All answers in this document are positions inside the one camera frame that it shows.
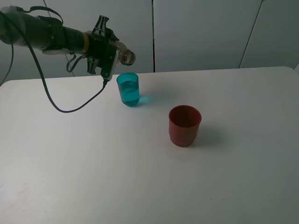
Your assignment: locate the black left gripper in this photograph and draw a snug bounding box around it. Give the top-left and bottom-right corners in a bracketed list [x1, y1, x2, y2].
[85, 15, 119, 74]

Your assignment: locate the teal translucent plastic cup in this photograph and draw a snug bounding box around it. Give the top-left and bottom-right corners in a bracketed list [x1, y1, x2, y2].
[116, 73, 140, 106]

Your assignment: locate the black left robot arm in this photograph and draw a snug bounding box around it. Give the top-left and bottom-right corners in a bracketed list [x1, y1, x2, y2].
[0, 6, 126, 79]

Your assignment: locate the red plastic cup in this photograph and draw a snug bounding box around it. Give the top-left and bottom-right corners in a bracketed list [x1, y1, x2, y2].
[169, 105, 202, 147]

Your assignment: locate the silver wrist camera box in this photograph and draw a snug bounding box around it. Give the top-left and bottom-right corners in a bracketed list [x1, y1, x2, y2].
[101, 44, 118, 81]

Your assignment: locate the thin black looped cable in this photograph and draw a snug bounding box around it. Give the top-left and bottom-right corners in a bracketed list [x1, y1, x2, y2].
[14, 6, 81, 73]

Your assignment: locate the thick black camera cable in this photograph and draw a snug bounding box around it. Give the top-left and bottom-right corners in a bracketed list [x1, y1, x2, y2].
[0, 11, 108, 114]

